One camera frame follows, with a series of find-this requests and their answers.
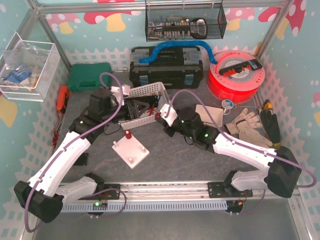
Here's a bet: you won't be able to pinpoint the white work glove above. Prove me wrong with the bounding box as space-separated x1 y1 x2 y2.
224 108 273 148

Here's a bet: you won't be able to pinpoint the black wire mesh basket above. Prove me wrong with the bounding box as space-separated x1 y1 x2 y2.
145 0 227 42

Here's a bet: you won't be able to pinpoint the red filament spool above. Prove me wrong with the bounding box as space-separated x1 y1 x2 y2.
206 50 266 103

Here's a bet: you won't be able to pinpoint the blue white glove in box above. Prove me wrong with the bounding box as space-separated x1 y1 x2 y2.
4 65 32 85

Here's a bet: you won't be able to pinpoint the blue corrugated hose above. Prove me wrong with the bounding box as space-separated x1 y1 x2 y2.
138 40 218 65

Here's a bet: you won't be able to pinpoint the white small parts box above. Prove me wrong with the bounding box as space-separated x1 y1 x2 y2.
195 104 223 127

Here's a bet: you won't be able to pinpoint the white peg base plate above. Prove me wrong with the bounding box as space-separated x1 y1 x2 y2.
112 133 150 169

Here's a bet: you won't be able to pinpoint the orange multimeter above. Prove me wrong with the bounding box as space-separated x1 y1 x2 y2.
56 84 71 114

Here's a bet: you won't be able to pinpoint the black toolbox with blue latches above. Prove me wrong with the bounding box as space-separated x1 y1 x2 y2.
129 46 204 89

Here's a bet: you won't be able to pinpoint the green plastic tool case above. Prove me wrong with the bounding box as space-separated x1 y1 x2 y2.
67 62 112 92

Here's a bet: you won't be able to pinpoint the clear acrylic wall box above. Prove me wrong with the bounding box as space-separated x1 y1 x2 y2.
0 32 61 102

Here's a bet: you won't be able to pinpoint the black bracket on floor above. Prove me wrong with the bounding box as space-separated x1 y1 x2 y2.
73 152 89 166

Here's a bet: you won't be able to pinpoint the white plastic perforated basket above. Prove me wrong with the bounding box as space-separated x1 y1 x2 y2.
119 82 171 130

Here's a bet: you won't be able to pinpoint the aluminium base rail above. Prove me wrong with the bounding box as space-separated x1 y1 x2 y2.
59 181 298 202

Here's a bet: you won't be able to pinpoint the grey slotted cable duct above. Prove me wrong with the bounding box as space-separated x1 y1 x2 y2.
61 200 228 213

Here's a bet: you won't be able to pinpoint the red multimeter probe leads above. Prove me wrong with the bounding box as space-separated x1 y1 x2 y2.
50 112 62 150

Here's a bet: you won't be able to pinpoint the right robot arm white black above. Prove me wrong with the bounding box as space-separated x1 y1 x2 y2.
155 102 317 198

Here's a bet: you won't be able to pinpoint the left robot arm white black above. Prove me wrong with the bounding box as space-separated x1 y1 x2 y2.
13 72 127 233

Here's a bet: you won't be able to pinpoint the yellow black screwdriver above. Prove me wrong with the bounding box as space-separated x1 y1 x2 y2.
257 99 273 113

